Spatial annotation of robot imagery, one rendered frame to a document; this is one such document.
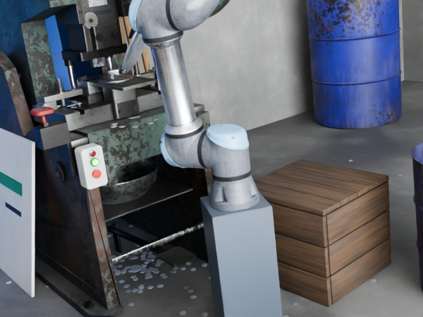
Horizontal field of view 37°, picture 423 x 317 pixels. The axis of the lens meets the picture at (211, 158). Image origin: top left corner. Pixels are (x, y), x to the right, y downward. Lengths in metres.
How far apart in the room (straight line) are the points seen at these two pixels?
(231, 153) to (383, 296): 0.79
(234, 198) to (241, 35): 2.54
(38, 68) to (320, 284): 1.30
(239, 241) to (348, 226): 0.47
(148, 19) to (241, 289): 0.83
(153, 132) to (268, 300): 0.73
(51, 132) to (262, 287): 0.82
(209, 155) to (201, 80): 2.29
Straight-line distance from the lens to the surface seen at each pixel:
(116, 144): 2.22
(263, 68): 4.43
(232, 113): 4.29
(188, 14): 1.71
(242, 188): 1.85
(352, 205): 2.19
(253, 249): 1.90
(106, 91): 2.30
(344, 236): 2.20
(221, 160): 1.83
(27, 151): 2.47
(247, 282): 1.94
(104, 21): 2.34
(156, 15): 1.75
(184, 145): 1.87
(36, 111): 2.08
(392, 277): 2.40
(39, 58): 2.52
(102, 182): 2.10
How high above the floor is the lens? 1.15
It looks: 17 degrees down
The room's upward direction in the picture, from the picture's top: 7 degrees counter-clockwise
